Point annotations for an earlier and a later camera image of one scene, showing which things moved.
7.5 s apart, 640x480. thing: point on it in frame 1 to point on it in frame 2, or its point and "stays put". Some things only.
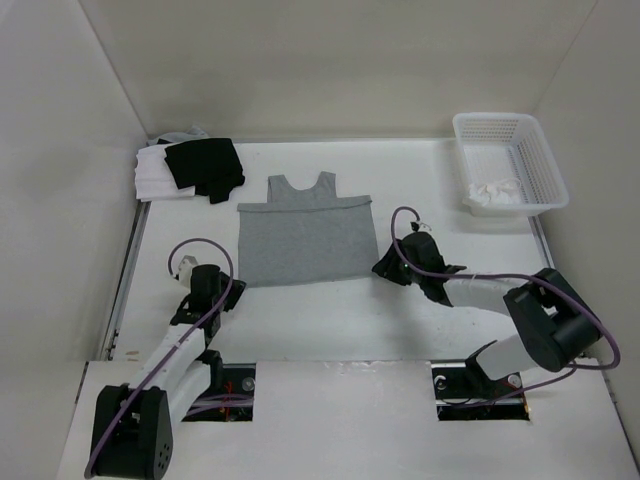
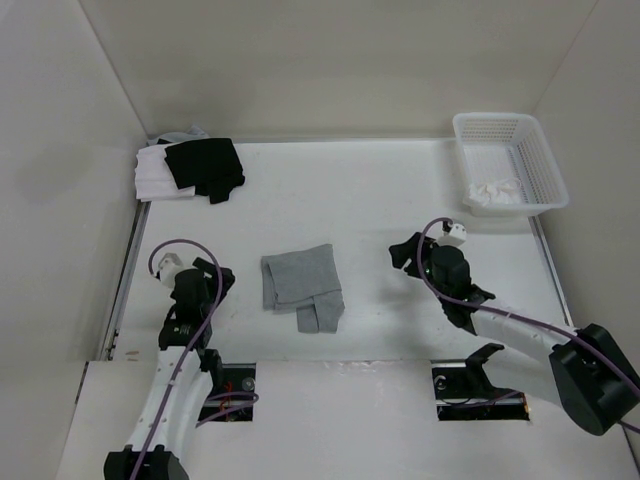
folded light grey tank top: (192, 133) stays put
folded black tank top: (210, 165) stays put
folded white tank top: (154, 178) stays put
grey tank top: (302, 235) to (308, 281)
